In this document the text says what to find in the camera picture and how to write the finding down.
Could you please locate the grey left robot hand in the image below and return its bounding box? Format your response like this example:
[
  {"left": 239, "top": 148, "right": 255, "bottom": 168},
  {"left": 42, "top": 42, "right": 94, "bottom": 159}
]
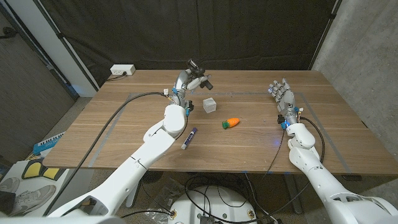
[{"left": 170, "top": 68, "right": 213, "bottom": 108}]

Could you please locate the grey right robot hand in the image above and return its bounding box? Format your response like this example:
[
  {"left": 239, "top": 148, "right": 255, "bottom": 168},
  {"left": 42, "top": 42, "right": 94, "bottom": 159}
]
[{"left": 267, "top": 77, "right": 300, "bottom": 124}]

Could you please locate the black grip strengthener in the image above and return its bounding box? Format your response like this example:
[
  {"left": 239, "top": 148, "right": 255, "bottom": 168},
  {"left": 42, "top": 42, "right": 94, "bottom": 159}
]
[{"left": 187, "top": 58, "right": 215, "bottom": 91}]

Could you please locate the white cube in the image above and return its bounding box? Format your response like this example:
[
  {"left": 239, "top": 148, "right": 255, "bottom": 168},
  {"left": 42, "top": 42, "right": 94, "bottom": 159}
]
[{"left": 202, "top": 97, "right": 217, "bottom": 114}]

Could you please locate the purple white marker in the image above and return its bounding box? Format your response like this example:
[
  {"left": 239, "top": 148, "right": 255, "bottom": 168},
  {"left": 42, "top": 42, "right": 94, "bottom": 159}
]
[{"left": 180, "top": 126, "right": 198, "bottom": 151}]

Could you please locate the orange toy carrot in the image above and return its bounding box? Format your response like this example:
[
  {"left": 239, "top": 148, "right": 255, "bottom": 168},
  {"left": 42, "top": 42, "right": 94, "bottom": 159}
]
[{"left": 221, "top": 117, "right": 241, "bottom": 130}]

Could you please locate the toy keyboard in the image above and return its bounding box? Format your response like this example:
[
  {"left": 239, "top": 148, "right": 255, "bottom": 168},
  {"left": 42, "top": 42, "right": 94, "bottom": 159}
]
[{"left": 32, "top": 131, "right": 65, "bottom": 156}]

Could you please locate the white power strip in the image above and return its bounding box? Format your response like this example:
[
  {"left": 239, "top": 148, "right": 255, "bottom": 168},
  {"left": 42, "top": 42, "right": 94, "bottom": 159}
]
[{"left": 109, "top": 63, "right": 136, "bottom": 77}]

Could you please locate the black backdrop stand pole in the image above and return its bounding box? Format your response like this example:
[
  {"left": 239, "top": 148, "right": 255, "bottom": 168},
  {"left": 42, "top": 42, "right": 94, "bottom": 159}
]
[
  {"left": 32, "top": 0, "right": 100, "bottom": 91},
  {"left": 308, "top": 0, "right": 343, "bottom": 72}
]

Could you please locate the grey table leg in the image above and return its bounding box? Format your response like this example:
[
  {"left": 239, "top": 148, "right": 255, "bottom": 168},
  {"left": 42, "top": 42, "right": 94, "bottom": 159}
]
[{"left": 282, "top": 174, "right": 304, "bottom": 215}]

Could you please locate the grey tape line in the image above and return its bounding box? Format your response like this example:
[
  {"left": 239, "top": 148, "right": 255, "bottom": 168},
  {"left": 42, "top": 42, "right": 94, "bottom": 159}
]
[{"left": 88, "top": 91, "right": 352, "bottom": 174}]

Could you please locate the clear plastic bag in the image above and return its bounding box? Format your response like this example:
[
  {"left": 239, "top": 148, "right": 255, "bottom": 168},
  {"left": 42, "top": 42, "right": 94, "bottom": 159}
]
[{"left": 146, "top": 180, "right": 184, "bottom": 218}]

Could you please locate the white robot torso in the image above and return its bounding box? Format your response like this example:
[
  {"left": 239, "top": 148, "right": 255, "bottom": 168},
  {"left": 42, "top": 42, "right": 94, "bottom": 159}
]
[{"left": 167, "top": 185, "right": 259, "bottom": 224}]

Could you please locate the black box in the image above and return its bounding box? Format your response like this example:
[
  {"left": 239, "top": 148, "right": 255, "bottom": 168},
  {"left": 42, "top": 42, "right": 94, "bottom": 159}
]
[{"left": 0, "top": 191, "right": 16, "bottom": 215}]

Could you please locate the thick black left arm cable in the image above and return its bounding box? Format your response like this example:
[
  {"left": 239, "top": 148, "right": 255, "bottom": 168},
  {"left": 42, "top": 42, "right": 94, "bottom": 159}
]
[{"left": 42, "top": 91, "right": 170, "bottom": 217}]

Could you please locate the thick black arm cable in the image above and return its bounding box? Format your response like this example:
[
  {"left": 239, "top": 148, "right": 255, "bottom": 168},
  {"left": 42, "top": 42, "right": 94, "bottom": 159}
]
[
  {"left": 42, "top": 91, "right": 170, "bottom": 217},
  {"left": 298, "top": 116, "right": 326, "bottom": 164}
]

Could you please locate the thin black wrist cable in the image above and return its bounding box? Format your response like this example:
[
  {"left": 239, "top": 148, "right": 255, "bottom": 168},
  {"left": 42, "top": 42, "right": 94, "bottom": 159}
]
[{"left": 261, "top": 129, "right": 286, "bottom": 181}]

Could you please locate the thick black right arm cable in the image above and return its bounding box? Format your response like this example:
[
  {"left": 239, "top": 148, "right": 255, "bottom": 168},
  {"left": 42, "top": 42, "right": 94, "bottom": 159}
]
[{"left": 298, "top": 116, "right": 326, "bottom": 164}]

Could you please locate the black power strip cable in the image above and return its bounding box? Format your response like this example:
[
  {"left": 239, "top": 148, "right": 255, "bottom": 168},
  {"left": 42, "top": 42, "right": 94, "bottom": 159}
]
[{"left": 105, "top": 71, "right": 128, "bottom": 82}]

